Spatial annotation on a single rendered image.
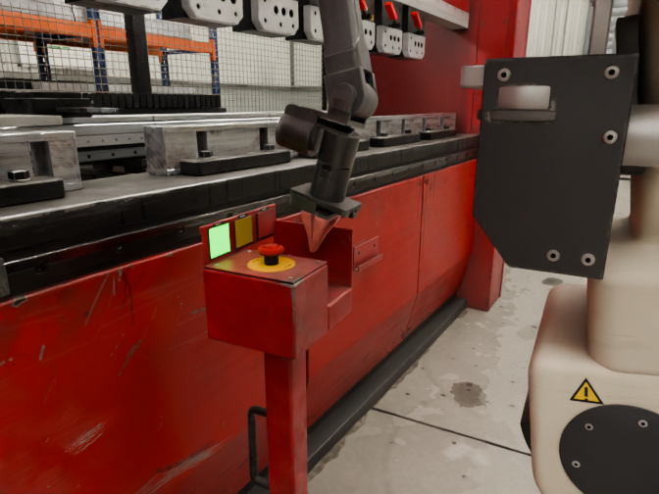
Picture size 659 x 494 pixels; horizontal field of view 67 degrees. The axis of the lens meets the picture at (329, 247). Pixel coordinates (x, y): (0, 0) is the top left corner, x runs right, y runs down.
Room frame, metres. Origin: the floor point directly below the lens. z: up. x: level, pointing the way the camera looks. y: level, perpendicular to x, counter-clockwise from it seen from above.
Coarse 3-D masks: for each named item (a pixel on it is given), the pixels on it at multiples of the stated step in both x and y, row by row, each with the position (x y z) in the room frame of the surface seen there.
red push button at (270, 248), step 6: (264, 246) 0.70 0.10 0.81; (270, 246) 0.70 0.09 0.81; (276, 246) 0.70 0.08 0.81; (282, 246) 0.71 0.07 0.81; (258, 252) 0.70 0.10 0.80; (264, 252) 0.69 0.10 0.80; (270, 252) 0.69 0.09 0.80; (276, 252) 0.69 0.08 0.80; (282, 252) 0.70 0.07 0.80; (264, 258) 0.70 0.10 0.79; (270, 258) 0.70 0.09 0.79; (276, 258) 0.70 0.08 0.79; (264, 264) 0.70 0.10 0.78; (270, 264) 0.70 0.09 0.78; (276, 264) 0.70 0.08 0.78
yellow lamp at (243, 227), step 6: (234, 222) 0.77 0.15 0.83; (240, 222) 0.78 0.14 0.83; (246, 222) 0.79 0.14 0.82; (240, 228) 0.78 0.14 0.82; (246, 228) 0.79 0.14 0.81; (240, 234) 0.78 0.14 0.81; (246, 234) 0.79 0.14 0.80; (240, 240) 0.78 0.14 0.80; (246, 240) 0.79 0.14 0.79; (252, 240) 0.81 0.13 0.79
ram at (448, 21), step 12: (396, 0) 1.79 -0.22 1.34; (408, 0) 1.87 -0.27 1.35; (420, 0) 1.95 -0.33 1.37; (444, 0) 2.15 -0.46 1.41; (456, 0) 2.27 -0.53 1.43; (468, 0) 2.39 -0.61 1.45; (432, 12) 2.06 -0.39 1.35; (444, 12) 2.16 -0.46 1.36; (468, 12) 2.40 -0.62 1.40; (444, 24) 2.29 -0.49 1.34; (456, 24) 2.29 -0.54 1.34
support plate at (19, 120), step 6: (0, 114) 0.62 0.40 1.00; (0, 120) 0.50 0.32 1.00; (6, 120) 0.51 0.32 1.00; (12, 120) 0.51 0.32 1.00; (18, 120) 0.51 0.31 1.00; (24, 120) 0.52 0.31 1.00; (30, 120) 0.53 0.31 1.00; (36, 120) 0.53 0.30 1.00; (42, 120) 0.54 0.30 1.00; (48, 120) 0.54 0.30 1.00; (54, 120) 0.55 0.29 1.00; (60, 120) 0.55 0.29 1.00; (0, 126) 0.50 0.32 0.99; (6, 126) 0.51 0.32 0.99
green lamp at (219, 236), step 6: (216, 228) 0.72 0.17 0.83; (222, 228) 0.74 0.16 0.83; (210, 234) 0.71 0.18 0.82; (216, 234) 0.72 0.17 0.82; (222, 234) 0.74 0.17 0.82; (228, 234) 0.75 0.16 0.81; (210, 240) 0.71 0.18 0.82; (216, 240) 0.72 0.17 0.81; (222, 240) 0.73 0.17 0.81; (228, 240) 0.75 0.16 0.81; (210, 246) 0.71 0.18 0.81; (216, 246) 0.72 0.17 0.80; (222, 246) 0.73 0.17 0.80; (228, 246) 0.75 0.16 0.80; (216, 252) 0.72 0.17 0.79; (222, 252) 0.73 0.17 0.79
